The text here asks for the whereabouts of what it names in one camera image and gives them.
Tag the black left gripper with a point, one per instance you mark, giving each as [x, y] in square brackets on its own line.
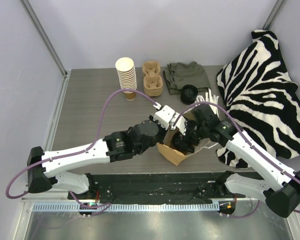
[156, 138]

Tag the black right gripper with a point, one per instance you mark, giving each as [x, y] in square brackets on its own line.
[190, 128]

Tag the brown paper bag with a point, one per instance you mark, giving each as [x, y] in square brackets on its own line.
[176, 156]

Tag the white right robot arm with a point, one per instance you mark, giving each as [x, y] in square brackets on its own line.
[230, 135]

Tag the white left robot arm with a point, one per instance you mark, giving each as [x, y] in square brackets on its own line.
[53, 169]

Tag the white wrapped straws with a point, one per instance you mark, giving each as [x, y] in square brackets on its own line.
[207, 96]

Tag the stack of black lids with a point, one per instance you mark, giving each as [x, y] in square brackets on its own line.
[188, 94]

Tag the stack of pulp cup carriers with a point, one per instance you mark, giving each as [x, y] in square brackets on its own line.
[152, 80]

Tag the olive green cloth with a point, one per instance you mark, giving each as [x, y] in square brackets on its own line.
[177, 75]

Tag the stack of white paper cups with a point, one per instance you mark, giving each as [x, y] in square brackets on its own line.
[125, 68]

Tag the zebra print blanket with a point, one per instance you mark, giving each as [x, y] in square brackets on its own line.
[259, 94]

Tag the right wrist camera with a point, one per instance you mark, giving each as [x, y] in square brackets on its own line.
[178, 122]

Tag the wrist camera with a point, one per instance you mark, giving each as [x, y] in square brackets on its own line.
[164, 116]
[178, 122]

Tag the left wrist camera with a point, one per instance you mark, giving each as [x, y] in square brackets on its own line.
[164, 116]

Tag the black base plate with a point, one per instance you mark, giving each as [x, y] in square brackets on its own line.
[155, 189]

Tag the white cable duct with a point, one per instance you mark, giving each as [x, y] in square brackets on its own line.
[75, 207]

